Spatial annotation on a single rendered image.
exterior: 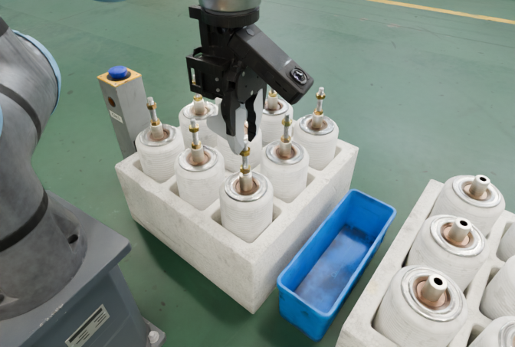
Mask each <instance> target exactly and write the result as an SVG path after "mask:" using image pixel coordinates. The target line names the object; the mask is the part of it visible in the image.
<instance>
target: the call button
mask: <svg viewBox="0 0 515 347"><path fill-rule="evenodd" d="M108 73H109V75H110V76H111V77H112V78H115V79H120V78H123V77H125V76H126V73H127V69H126V67H124V66H115V67H111V68H110V69H109V70H108Z"/></svg>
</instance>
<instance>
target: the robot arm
mask: <svg viewBox="0 0 515 347"><path fill-rule="evenodd" d="M94 1H98V2H122V1H125V0H94ZM198 3H199V5H190V6H189V17H190V18H194V19H198V23H199V31H200V38H201V45H200V46H198V47H196V48H195V49H194V51H193V53H191V54H190V55H188V56H186V57H185V58H186V63H187V69H188V76H189V86H190V91H192V92H194V93H198V94H201V95H202V97H205V98H208V99H210V100H214V99H216V98H217V97H218V98H221V99H222V100H221V102H220V103H219V105H218V114H217V115H214V116H208V117H207V119H206V124H207V127H208V128H209V129H210V130H211V131H213V132H214V133H216V134H218V135H219V136H220V137H222V138H223V139H225V140H227V141H228V144H229V146H230V149H231V151H232V152H233V153H234V154H235V155H239V153H240V152H241V151H242V149H243V148H244V121H245V120H246V121H247V122H248V141H249V142H252V141H253V139H254V138H255V136H256V135H257V134H258V130H259V126H260V124H261V118H262V114H263V109H264V105H265V99H266V93H267V85H269V86H270V87H271V88H272V89H273V90H275V91H276V92H277V93H278V94H279V95H280V96H281V97H282V98H284V99H285V100H286V101H287V102H288V103H289V104H290V105H294V104H296V103H297V102H299V100H300V99H301V98H302V97H303V96H304V95H305V94H306V93H307V91H308V90H309V89H310V88H311V87H312V86H313V78H312V77H311V76H310V75H309V74H308V73H307V72H306V71H305V70H304V69H303V68H302V67H301V66H299V65H298V64H297V63H296V62H295V61H294V60H293V59H292V58H291V57H290V56H288V55H287V54H286V53H285V52H284V51H283V50H282V49H281V48H280V47H279V46H278V45H276V44H275V43H274V42H273V41H272V40H271V39H270V38H269V37H268V36H267V35H266V34H265V33H264V32H263V31H262V30H261V29H260V28H259V27H258V26H257V25H255V24H254V23H255V22H257V21H258V20H259V18H260V6H259V4H260V3H261V0H198ZM200 52H201V53H202V54H199V53H200ZM197 54H199V55H197ZM195 55H197V56H196V57H195ZM191 68H194V72H195V84H196V85H195V84H193V83H192V72H191ZM60 91H61V74H60V71H59V68H58V65H57V63H56V61H55V59H54V58H53V57H52V55H51V54H50V52H49V51H48V50H47V49H46V48H45V47H44V46H43V45H42V44H41V43H39V42H38V41H36V40H35V39H34V38H32V37H30V36H29V35H24V34H21V33H19V31H15V30H12V29H10V27H9V26H8V25H7V24H6V22H5V21H4V20H3V19H2V17H1V16H0V320H3V319H10V318H13V317H16V316H20V315H22V314H24V313H27V312H29V311H31V310H33V309H35V308H37V307H39V306H40V305H42V304H43V303H46V302H47V301H48V300H49V299H51V298H52V297H54V296H55V295H56V294H58V293H59V292H60V291H61V290H62V289H63V288H65V287H66V285H67V284H68V283H69V282H70V281H71V280H72V279H73V277H74V276H75V274H76V273H77V271H78V270H79V269H80V266H81V264H82V263H83V261H84V258H85V255H86V252H87V235H86V233H85V231H84V229H83V227H82V225H81V223H80V221H79V220H78V219H77V217H76V216H75V215H74V214H73V213H72V212H71V211H69V210H68V209H66V208H65V207H64V206H63V205H61V204H60V203H58V202H57V201H55V200H54V199H53V198H52V197H50V196H49V195H48V194H47V193H46V191H45V190H44V188H43V186H42V184H41V182H40V181H39V179H38V177H37V175H36V174H35V172H34V169H33V168H32V166H31V157H32V155H33V153H34V150H35V148H36V145H37V144H38V141H39V139H40V138H41V135H42V133H43V131H44V128H45V127H46V125H47V122H48V120H49V118H50V116H51V115H52V113H53V112H54V111H55V109H56V107H57V104H58V101H59V97H60Z"/></svg>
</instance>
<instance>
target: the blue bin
mask: <svg viewBox="0 0 515 347"><path fill-rule="evenodd" d="M395 216H396V210H395V209H394V208H393V207H392V206H391V205H387V204H386V203H384V202H382V201H380V200H378V199H376V198H374V197H372V196H370V195H367V194H366V193H364V192H361V191H359V190H357V189H350V190H349V191H348V192H347V193H346V194H345V195H344V197H343V198H342V199H341V200H340V202H339V203H338V204H337V206H336V207H335V208H334V209H333V210H332V211H331V212H330V214H329V215H328V216H327V217H326V219H325V220H324V221H323V223H322V224H321V225H320V226H319V227H318V228H317V229H316V231H315V232H314V233H313V234H312V236H311V237H310V238H309V240H308V241H307V242H306V243H305V245H303V246H302V248H301V249H300V250H299V251H298V253H297V254H296V255H295V256H294V258H293V259H292V260H291V261H290V263H289V264H288V265H287V266H286V267H285V268H284V270H283V271H282V272H281V273H280V275H279V276H278V278H277V288H278V289H279V313H280V316H281V317H282V318H284V319H285V320H287V321H288V322H289V323H290V324H291V325H293V326H294V327H295V328H297V329H298V330H300V331H301V332H302V333H303V334H304V335H306V336H307V337H309V338H310V339H312V340H313V341H314V342H319V341H320V340H321V339H322V338H323V337H324V335H325V333H326V331H327V330H328V328H329V327H330V325H331V324H332V322H333V320H334V319H335V318H336V315H337V314H338V312H339V311H340V309H341V308H342V306H343V304H344V303H345V302H346V299H347V298H348V296H349V295H350V293H351V292H352V290H353V288H354V286H355V285H356V284H357V282H358V280H359V278H360V277H361V276H362V274H363V272H364V271H365V269H366V268H367V266H368V265H369V262H370V261H371V259H372V258H373V256H374V255H375V253H376V251H377V250H378V249H379V246H380V244H381V243H382V241H383V238H384V236H385V233H386V231H387V229H388V228H389V226H390V224H391V223H392V221H393V220H394V218H395Z"/></svg>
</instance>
